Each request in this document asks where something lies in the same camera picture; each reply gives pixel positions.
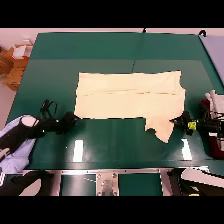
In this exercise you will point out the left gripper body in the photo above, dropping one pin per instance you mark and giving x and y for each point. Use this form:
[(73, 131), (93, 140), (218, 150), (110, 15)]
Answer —
[(68, 121)]

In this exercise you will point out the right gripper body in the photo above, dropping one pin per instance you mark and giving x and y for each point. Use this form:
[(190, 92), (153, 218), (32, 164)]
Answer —
[(185, 123)]

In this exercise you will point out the cream shirt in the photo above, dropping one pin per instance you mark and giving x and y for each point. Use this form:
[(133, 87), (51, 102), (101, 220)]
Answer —
[(130, 96)]

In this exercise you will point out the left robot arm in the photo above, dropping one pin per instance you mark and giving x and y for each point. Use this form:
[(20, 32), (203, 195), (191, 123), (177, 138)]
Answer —
[(20, 131)]

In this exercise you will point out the red garment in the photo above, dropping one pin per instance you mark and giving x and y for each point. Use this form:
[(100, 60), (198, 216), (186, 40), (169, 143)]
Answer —
[(213, 138)]

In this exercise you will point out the light blue garment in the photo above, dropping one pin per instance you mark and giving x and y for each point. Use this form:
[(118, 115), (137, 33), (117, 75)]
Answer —
[(16, 156)]

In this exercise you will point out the lavender garment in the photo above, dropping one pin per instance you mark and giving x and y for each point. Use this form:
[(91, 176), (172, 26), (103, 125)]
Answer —
[(216, 56)]

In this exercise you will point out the cardboard boxes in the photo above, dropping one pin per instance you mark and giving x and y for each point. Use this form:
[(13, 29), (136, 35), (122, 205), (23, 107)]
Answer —
[(13, 68)]

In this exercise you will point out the silver frame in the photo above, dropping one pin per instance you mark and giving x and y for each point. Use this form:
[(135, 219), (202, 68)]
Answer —
[(106, 183)]

